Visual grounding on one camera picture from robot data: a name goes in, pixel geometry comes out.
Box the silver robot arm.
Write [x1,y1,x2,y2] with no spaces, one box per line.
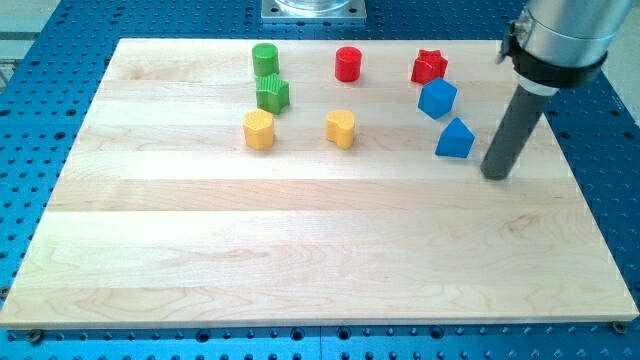
[496,0,633,97]

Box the green star block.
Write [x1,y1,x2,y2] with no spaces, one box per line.
[256,73,290,115]

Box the blue triangle block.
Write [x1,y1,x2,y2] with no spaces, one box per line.
[435,118,475,158]

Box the red star block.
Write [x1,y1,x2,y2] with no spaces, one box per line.
[410,49,448,85]

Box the yellow heart block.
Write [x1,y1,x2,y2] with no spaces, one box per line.
[325,110,355,150]

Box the yellow pentagon block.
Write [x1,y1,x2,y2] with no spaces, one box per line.
[242,109,275,150]

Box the light wooden board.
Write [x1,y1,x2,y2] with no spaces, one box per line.
[1,38,638,330]

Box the red cylinder block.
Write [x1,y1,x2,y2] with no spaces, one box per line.
[334,46,362,82]

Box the green cylinder block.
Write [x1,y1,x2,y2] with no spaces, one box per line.
[251,43,279,77]

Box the blue cube block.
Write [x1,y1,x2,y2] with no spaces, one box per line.
[417,78,458,119]

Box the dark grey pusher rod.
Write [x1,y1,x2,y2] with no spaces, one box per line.
[480,85,550,180]

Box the left board clamp screw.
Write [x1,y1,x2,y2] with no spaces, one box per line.
[25,329,45,344]

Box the board clamp screw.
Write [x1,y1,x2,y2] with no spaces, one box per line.
[25,329,45,344]
[611,321,627,335]

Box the right board clamp screw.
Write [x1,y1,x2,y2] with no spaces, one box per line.
[611,321,627,335]

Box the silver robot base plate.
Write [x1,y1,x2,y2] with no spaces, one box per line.
[260,0,367,21]

